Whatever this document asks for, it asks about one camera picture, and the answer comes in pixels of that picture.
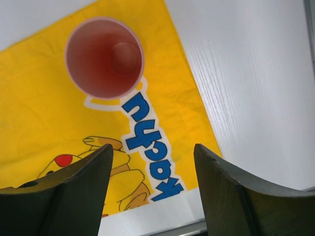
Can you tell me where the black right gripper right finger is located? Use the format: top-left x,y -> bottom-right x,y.
193,144 -> 315,236

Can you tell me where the pink plastic cup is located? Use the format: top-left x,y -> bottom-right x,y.
64,17 -> 145,100

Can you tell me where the yellow Pikachu placemat cloth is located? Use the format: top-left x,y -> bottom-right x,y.
0,0 -> 221,216

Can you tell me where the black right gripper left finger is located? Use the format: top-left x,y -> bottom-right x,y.
0,145 -> 113,236

